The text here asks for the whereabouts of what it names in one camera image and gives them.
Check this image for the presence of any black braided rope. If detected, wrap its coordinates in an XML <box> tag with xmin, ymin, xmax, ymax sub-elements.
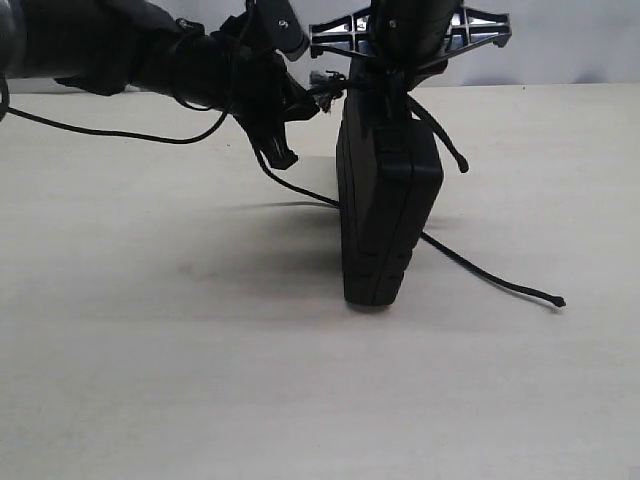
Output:
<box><xmin>249</xmin><ymin>69</ymin><xmax>568</xmax><ymax>309</ymax></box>

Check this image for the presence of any black plastic carrying case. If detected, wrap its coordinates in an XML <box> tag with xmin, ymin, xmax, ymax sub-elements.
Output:
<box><xmin>336</xmin><ymin>60</ymin><xmax>444</xmax><ymax>307</ymax></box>

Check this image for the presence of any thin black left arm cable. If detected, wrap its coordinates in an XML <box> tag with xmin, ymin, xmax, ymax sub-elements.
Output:
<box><xmin>0</xmin><ymin>14</ymin><xmax>261</xmax><ymax>146</ymax></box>

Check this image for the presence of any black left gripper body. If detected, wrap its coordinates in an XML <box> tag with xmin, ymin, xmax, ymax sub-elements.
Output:
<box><xmin>201</xmin><ymin>14</ymin><xmax>300</xmax><ymax>170</ymax></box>

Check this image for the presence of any white backdrop curtain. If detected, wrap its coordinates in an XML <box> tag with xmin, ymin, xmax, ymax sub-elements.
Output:
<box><xmin>0</xmin><ymin>0</ymin><xmax>640</xmax><ymax>94</ymax></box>

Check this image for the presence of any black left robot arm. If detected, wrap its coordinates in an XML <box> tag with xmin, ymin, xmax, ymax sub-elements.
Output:
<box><xmin>1</xmin><ymin>1</ymin><xmax>319</xmax><ymax>170</ymax></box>

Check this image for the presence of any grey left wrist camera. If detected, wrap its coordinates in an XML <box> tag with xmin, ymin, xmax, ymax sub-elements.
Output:
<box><xmin>256</xmin><ymin>0</ymin><xmax>310</xmax><ymax>62</ymax></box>

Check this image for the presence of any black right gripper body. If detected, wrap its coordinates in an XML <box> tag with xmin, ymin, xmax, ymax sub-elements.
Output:
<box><xmin>309</xmin><ymin>0</ymin><xmax>512</xmax><ymax>90</ymax></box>

